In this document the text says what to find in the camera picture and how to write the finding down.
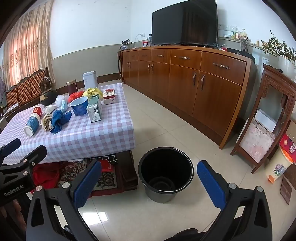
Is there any black plastic bucket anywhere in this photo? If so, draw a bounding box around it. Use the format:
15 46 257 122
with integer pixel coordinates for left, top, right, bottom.
138 146 194 204

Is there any beige cloth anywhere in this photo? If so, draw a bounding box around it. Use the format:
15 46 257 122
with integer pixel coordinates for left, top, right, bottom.
41 113 54 132

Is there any white wall socket strip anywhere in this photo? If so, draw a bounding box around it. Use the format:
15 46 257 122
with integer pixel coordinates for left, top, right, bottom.
217 24 237 32

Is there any brown gridded board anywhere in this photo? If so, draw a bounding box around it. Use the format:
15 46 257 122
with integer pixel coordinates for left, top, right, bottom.
280 171 294 204

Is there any white canister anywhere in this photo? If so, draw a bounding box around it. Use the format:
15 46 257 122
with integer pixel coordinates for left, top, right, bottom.
83 71 97 90

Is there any black iron teapot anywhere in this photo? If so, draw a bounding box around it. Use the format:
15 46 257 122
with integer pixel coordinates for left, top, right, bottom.
39 77 58 106

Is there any white board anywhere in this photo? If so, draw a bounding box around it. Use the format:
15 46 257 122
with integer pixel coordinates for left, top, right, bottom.
254 109 283 132

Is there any glass vase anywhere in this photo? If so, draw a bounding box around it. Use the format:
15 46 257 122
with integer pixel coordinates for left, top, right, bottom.
240 37 251 52

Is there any small potted plant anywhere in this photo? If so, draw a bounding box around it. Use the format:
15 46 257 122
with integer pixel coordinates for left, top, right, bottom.
119 39 133 50

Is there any green vine plant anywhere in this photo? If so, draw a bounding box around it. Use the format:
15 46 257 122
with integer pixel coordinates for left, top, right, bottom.
261 30 296 64

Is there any patterned red rug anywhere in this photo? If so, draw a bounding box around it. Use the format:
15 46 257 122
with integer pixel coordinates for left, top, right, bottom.
32 158 139 197

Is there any dark wooden coffee table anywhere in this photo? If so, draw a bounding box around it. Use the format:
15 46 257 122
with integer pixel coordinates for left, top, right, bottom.
116 150 139 189

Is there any maroon canister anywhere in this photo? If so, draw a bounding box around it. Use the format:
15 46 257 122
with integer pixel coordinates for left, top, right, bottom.
66 79 78 95

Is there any red paper cup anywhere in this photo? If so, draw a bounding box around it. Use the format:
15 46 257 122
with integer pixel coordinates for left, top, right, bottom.
31 106 44 118

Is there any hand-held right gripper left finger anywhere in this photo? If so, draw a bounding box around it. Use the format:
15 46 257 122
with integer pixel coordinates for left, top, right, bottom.
26 160 102 241

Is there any wooden sideboard cabinet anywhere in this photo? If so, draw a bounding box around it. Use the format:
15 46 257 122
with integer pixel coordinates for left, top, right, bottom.
117 45 258 149

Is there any blue paper bowl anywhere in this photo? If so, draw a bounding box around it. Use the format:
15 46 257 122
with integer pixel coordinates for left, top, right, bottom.
70 96 89 116

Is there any black set-top box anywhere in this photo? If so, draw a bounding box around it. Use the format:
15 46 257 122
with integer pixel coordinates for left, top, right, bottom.
227 47 255 63

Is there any blue cloth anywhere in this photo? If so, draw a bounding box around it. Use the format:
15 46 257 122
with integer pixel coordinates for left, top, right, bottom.
50 110 73 134

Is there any carved wooden stand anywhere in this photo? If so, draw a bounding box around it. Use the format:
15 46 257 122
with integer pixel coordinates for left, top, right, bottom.
231 64 296 174

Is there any green milk carton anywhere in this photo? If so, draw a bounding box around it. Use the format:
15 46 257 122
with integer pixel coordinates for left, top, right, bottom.
86 94 102 123

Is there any blue paper cup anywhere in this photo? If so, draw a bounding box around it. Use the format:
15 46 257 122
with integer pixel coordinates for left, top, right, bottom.
24 113 41 137

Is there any pink patterned curtain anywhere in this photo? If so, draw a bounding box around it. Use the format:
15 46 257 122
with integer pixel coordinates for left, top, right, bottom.
2 0 55 93

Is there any yellow cloth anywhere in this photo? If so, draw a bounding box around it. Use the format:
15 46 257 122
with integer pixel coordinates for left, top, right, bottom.
83 87 103 100

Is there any checkered tablecloth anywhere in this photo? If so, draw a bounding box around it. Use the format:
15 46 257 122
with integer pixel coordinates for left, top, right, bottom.
0 83 136 165

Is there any red plastic bag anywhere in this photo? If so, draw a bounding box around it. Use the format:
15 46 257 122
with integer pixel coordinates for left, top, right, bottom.
68 91 85 103

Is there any wooden bench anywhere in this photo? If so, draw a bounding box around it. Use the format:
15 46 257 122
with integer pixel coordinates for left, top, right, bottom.
0 67 56 116

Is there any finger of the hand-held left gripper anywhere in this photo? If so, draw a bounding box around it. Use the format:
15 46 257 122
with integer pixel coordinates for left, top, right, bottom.
16 145 48 176
0 138 21 165

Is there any red label box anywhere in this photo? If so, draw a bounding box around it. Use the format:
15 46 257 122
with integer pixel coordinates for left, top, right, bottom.
279 133 296 164

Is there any pink framed picture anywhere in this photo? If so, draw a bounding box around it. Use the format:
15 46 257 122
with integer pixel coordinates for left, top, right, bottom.
239 118 276 163

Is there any white plastic bag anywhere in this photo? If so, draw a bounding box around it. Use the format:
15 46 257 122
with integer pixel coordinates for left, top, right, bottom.
55 94 69 107

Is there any black flat television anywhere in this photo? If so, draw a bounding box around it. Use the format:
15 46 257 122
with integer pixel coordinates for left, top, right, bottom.
151 0 218 46

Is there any red white tissue pack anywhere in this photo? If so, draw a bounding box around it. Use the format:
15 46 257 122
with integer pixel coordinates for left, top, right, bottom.
103 89 116 106

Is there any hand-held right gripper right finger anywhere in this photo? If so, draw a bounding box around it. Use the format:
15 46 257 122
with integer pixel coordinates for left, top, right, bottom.
196 160 273 241

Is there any red cloth bundle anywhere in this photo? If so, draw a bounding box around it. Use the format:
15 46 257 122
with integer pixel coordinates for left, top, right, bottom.
32 163 62 189

